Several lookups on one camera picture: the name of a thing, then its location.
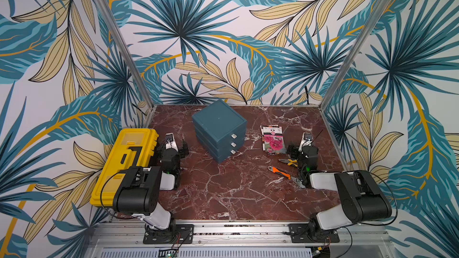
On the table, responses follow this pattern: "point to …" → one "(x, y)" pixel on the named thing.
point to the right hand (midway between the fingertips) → (302, 142)
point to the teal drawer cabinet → (220, 132)
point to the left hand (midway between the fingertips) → (173, 142)
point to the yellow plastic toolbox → (132, 148)
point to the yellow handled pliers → (290, 162)
